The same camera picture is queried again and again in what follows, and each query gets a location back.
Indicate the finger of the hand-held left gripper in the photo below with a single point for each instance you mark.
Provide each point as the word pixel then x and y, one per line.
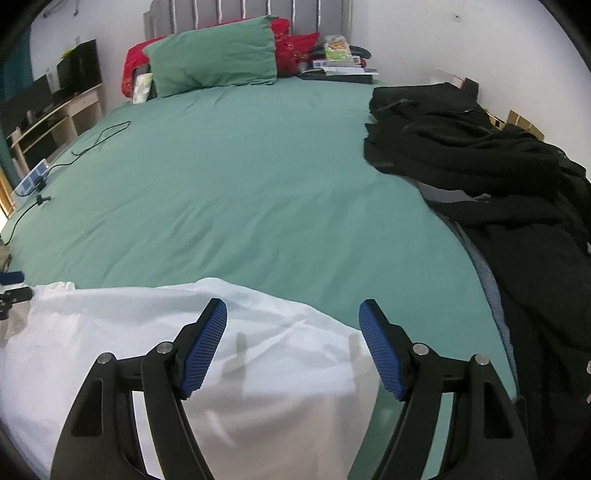
pixel 14 297
pixel 10 278

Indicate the grey blue garment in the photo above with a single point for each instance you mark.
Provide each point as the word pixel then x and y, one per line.
pixel 489 286

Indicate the tan cloth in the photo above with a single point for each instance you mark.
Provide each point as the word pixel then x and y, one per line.
pixel 3 258

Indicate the grey headboard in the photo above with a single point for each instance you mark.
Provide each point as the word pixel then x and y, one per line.
pixel 249 11

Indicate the black monitor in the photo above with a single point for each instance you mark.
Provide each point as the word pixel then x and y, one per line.
pixel 81 64

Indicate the dark flat screen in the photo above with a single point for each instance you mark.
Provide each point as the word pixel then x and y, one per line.
pixel 25 104

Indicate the yellow wooden frame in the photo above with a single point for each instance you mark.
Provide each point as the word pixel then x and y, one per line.
pixel 4 194

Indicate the red pillow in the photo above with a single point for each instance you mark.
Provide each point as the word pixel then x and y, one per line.
pixel 295 53

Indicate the green bed sheet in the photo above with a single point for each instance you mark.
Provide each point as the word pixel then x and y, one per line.
pixel 258 194

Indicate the white garment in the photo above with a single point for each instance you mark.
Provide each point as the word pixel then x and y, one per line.
pixel 277 369

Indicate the cardboard box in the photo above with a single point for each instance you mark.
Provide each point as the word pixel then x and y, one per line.
pixel 521 122

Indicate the colourful packet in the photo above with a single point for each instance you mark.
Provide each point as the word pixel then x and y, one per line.
pixel 338 48

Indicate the blue and white box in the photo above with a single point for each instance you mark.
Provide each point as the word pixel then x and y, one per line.
pixel 32 177

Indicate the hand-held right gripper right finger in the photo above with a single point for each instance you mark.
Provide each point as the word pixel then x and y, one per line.
pixel 381 350

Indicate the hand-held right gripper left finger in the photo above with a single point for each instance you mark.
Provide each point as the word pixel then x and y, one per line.
pixel 205 346

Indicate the small white patterned pillow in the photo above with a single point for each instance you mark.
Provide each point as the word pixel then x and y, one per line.
pixel 141 87

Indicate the green pillow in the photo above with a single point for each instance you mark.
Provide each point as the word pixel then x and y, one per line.
pixel 212 55

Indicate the pile of black clothes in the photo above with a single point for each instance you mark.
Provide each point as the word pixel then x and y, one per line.
pixel 498 152

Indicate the stack of books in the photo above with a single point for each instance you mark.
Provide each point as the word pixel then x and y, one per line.
pixel 341 74

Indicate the light wooden desk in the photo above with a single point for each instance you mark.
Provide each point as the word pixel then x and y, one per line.
pixel 69 110

